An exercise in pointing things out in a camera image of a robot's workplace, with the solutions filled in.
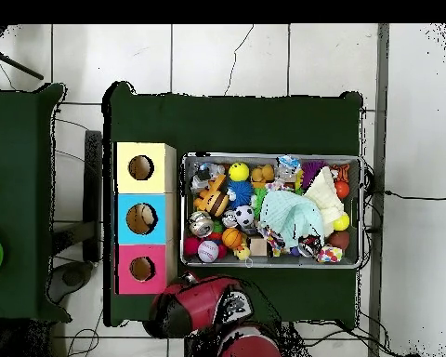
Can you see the mint green knitted cloth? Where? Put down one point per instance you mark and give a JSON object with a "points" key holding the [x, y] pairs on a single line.
{"points": [[286, 215]]}

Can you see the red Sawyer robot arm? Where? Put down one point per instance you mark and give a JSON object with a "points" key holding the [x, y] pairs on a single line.
{"points": [[204, 301]]}

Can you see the wooden box with three holes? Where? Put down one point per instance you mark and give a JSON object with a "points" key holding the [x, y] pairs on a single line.
{"points": [[160, 260]]}

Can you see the blue fuzzy puffer ball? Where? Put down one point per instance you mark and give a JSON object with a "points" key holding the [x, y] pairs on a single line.
{"points": [[239, 194]]}

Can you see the black and white soccer ball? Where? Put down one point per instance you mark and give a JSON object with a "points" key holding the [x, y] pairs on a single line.
{"points": [[244, 215]]}

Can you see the yellow smiley ball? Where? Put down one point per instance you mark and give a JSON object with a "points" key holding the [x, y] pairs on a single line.
{"points": [[239, 171]]}

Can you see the small orange basketball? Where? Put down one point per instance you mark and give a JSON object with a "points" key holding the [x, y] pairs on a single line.
{"points": [[232, 238]]}

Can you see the white baseball with red stitching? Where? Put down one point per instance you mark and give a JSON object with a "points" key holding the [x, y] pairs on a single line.
{"points": [[208, 251]]}

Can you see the yellow duck plush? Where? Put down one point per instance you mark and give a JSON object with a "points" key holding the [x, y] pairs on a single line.
{"points": [[242, 253]]}

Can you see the purple spiky ball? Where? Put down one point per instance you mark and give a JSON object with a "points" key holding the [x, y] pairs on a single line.
{"points": [[312, 169]]}

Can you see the cream knitted cloth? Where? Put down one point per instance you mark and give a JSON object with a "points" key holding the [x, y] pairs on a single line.
{"points": [[325, 193]]}

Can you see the dark green side table cloth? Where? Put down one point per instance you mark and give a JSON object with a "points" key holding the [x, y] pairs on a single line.
{"points": [[18, 167]]}

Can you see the black tripod leg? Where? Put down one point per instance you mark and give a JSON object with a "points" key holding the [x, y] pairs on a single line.
{"points": [[18, 67]]}

